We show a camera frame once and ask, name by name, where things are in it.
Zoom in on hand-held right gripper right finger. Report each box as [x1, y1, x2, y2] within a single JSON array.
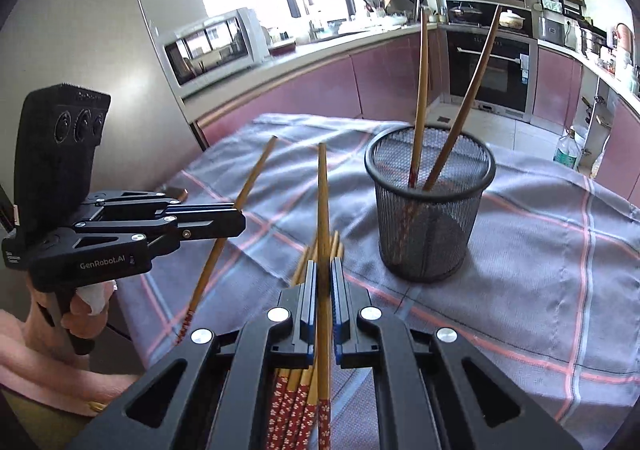
[[329, 259, 585, 450]]

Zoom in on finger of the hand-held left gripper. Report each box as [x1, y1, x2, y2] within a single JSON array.
[[82, 187, 237, 220], [47, 208, 247, 256]]

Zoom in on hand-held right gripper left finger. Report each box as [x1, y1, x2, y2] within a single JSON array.
[[65, 260, 319, 450]]

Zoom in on black mesh utensil holder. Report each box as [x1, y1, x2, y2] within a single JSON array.
[[364, 125, 497, 283]]

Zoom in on person's left forearm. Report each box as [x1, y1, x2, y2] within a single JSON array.
[[0, 309, 141, 412]]

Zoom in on person's left hand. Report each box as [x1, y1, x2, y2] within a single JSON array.
[[27, 280, 118, 343]]

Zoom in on grey plaid tablecloth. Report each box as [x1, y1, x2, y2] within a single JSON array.
[[117, 113, 640, 450]]

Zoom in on pink base cabinets under sink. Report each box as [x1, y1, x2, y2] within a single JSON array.
[[177, 25, 451, 151]]

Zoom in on olive green clothing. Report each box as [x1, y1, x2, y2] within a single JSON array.
[[0, 387, 108, 450]]

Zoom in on cooking oil bottle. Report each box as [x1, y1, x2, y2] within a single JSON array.
[[553, 127, 582, 173]]

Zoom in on black built-in oven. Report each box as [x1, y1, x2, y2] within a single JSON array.
[[445, 25, 540, 123]]

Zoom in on pink base cabinets with shelf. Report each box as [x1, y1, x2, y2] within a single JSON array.
[[531, 43, 640, 208]]

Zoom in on black wok with lid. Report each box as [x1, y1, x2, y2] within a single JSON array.
[[449, 3, 485, 25]]

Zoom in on white casserole pot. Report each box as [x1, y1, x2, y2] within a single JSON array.
[[498, 9, 527, 30]]

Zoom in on pink thermos jug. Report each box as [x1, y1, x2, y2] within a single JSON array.
[[615, 22, 635, 54]]

